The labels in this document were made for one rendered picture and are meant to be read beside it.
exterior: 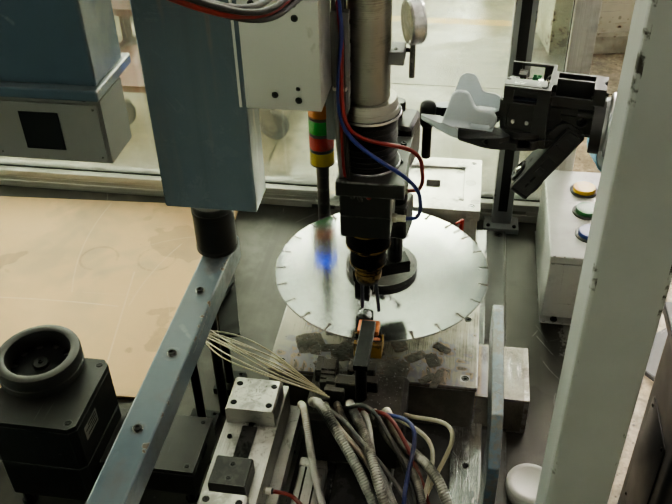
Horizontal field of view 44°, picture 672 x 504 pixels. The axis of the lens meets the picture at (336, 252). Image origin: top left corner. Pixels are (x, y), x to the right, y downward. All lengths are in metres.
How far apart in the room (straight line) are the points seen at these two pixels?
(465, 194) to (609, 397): 1.08
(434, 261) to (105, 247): 0.73
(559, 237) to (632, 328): 1.01
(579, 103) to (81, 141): 0.59
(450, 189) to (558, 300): 0.29
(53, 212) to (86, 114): 0.87
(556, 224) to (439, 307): 0.37
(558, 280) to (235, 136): 0.74
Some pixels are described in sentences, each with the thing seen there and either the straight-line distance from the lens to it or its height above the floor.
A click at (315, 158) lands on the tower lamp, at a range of 1.49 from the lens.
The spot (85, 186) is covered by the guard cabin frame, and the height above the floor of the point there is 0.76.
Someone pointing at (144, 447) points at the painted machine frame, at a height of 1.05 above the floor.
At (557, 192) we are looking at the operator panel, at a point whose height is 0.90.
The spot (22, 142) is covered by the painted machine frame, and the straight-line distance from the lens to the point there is 1.09.
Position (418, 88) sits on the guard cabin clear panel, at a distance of 1.64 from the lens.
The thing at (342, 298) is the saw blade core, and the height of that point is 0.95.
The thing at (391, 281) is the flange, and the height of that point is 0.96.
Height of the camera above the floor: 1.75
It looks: 37 degrees down
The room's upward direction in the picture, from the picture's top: 2 degrees counter-clockwise
